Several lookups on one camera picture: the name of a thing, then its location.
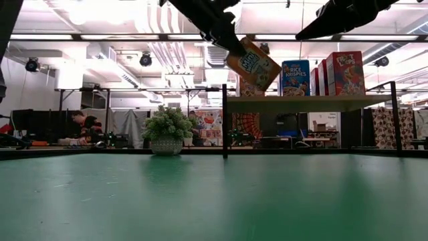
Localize green table mat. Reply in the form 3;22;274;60
0;153;428;241

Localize black partition panel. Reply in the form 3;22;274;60
340;108;372;148

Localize green potted plant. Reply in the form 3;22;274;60
142;104;195;157

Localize black monitor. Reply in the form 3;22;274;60
11;108;68;141

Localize red orange patterned cloth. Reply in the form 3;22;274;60
232;112;263;140

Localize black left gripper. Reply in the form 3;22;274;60
159;0;247;57

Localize person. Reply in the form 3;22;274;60
58;110;104;147
186;110;203;135

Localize cardboard box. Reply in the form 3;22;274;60
312;120;330;133

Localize colourful printed banner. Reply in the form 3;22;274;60
193;109;224;147

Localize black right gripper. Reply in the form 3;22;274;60
296;0;399;40

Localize brown white patterned cloth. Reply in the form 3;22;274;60
370;107;416;150

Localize black shelf post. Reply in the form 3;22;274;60
221;83;229;159
366;80;403;157

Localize grey cover cloth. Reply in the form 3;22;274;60
82;108;148;148

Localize blue Rice Krispies cereal box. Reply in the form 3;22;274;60
282;60;311;97

